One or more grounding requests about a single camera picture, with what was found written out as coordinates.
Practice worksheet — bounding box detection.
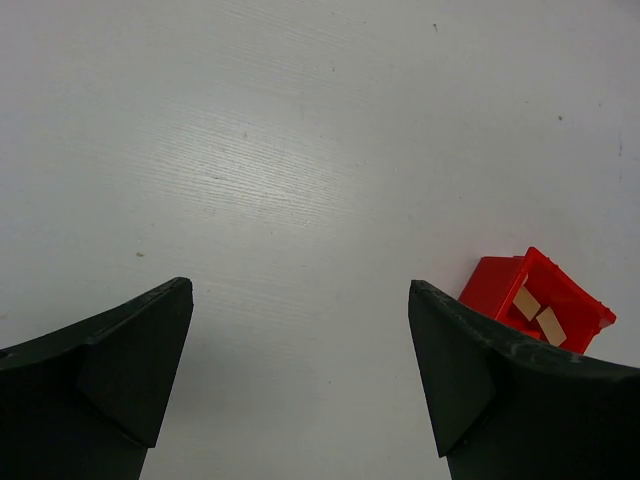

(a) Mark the natural wood block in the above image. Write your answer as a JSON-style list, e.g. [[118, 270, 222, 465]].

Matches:
[[513, 285, 541, 321], [536, 306, 567, 347]]

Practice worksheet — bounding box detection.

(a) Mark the red plastic bin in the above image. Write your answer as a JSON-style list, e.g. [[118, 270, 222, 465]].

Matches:
[[459, 247, 616, 354]]

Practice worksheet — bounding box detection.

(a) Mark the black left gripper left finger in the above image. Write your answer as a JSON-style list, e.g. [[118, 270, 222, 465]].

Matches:
[[1, 277, 193, 479]]

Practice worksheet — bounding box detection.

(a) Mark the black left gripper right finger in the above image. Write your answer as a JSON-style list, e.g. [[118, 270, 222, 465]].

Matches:
[[408, 280, 639, 479]]

